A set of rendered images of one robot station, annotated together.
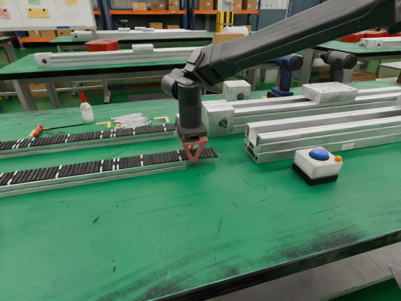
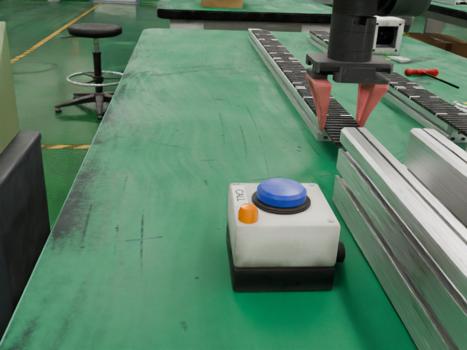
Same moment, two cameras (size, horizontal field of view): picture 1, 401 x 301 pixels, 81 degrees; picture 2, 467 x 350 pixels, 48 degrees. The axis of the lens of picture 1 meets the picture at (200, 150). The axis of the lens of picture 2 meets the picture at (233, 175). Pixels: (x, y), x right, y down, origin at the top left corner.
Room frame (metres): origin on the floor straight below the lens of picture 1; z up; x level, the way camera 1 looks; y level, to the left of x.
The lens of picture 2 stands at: (0.52, -0.68, 1.02)
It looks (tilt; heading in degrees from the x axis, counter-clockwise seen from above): 23 degrees down; 99
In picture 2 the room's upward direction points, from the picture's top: 2 degrees clockwise
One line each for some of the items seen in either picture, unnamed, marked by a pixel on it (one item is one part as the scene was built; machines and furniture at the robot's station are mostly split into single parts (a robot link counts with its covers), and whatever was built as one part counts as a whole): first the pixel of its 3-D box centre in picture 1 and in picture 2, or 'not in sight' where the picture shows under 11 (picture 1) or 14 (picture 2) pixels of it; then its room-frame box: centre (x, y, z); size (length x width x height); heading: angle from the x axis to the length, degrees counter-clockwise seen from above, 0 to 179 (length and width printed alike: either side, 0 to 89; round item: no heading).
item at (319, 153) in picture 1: (318, 154); (281, 196); (0.50, -0.30, 0.84); 0.04 x 0.04 x 0.02
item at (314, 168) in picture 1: (313, 163); (288, 232); (0.51, -0.30, 0.81); 0.10 x 0.08 x 0.06; 15
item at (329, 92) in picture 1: (327, 95); not in sight; (0.88, -0.49, 0.87); 0.16 x 0.11 x 0.07; 105
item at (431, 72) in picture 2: (60, 127); (438, 78); (0.77, 0.51, 0.79); 0.16 x 0.08 x 0.02; 110
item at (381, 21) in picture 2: not in sight; (375, 35); (0.66, 0.88, 0.83); 0.11 x 0.10 x 0.10; 19
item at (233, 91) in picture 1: (236, 94); not in sight; (1.03, -0.16, 0.83); 0.11 x 0.10 x 0.10; 11
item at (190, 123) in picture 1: (190, 117); (350, 44); (0.55, 0.03, 0.92); 0.10 x 0.07 x 0.07; 15
